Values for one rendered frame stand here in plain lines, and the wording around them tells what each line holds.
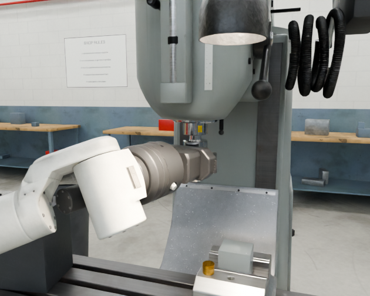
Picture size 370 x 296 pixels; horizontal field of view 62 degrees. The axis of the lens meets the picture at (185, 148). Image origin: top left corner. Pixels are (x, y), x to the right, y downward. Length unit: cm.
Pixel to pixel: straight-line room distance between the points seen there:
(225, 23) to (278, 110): 64
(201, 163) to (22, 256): 47
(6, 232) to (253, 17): 35
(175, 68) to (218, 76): 7
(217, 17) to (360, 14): 52
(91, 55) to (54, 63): 76
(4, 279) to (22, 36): 602
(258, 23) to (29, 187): 31
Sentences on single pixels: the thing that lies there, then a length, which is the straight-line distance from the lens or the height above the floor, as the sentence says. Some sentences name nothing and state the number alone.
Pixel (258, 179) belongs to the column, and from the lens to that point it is 97.
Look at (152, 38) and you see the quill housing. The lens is 53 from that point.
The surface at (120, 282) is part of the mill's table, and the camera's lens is 81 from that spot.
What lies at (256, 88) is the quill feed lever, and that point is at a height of 136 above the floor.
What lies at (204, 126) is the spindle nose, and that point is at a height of 130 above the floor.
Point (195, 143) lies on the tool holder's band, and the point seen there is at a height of 127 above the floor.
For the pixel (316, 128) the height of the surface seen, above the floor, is 96.
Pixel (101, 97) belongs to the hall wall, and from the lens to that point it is 561.
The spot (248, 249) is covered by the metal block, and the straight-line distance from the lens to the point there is 63.
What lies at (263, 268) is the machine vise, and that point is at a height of 101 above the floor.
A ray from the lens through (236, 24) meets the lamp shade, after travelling 32.
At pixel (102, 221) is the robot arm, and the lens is 39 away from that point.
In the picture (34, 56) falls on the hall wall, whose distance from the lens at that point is 647.
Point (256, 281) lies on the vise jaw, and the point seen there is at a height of 103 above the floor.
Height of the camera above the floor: 135
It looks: 9 degrees down
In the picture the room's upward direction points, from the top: straight up
